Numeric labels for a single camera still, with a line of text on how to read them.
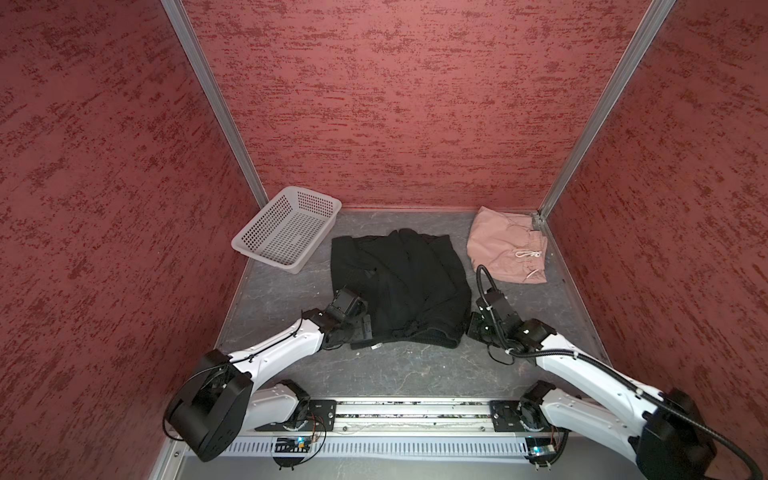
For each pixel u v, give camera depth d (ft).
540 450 2.31
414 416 2.48
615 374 1.53
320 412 2.45
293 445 2.33
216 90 2.80
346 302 2.24
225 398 1.34
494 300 2.10
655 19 2.38
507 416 2.43
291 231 3.73
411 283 3.20
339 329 2.10
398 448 2.54
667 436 1.29
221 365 1.45
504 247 3.46
